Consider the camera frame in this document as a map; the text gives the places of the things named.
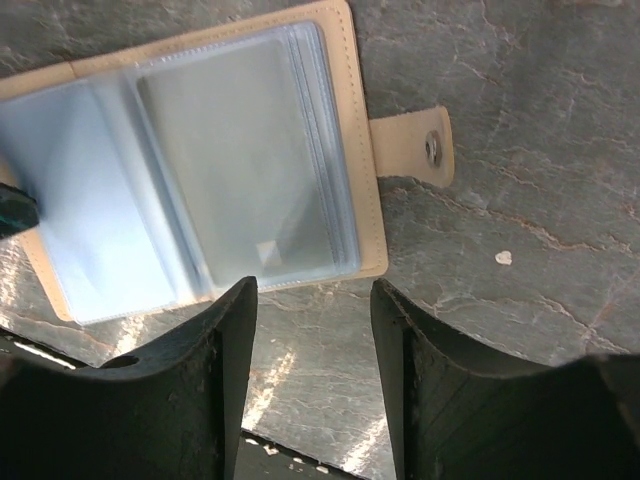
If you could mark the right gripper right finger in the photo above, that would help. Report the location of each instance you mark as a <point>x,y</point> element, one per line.
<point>459,409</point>

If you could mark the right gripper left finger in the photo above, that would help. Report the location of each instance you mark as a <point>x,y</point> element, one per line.
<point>170,409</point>

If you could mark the beige leather card holder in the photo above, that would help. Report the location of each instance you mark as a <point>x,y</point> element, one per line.
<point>165,173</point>

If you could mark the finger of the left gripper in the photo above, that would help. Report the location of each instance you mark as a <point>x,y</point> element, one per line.
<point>18,211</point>

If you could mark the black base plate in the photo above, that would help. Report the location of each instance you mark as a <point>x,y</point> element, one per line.
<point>261,458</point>

